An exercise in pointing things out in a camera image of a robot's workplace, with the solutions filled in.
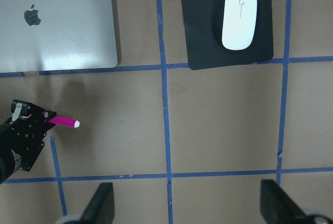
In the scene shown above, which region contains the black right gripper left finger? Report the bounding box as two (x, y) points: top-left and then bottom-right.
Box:
(79, 182), (114, 223)

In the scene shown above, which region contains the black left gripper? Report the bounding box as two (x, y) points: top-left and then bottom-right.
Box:
(1, 99), (57, 180)

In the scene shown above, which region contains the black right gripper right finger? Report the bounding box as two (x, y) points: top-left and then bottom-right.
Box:
(260, 179), (312, 224)

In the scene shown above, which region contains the pink highlighter pen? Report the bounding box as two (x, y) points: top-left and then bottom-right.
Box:
(47, 116), (80, 128)

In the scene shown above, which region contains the white computer mouse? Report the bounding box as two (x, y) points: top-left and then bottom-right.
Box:
(221, 0), (258, 51)

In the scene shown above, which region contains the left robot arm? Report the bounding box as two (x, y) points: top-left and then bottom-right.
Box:
(1, 99), (57, 183)

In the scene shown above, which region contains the silver laptop notebook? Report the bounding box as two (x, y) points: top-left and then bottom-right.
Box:
(1, 0), (118, 73)

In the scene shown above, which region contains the black mousepad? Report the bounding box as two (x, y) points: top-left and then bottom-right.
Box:
(181, 0), (274, 70)

